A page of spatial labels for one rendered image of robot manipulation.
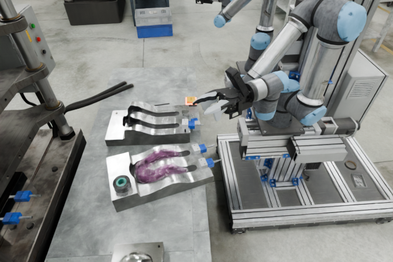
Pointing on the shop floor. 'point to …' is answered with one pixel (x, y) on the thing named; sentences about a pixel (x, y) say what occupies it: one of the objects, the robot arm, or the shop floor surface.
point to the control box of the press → (11, 50)
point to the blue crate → (154, 31)
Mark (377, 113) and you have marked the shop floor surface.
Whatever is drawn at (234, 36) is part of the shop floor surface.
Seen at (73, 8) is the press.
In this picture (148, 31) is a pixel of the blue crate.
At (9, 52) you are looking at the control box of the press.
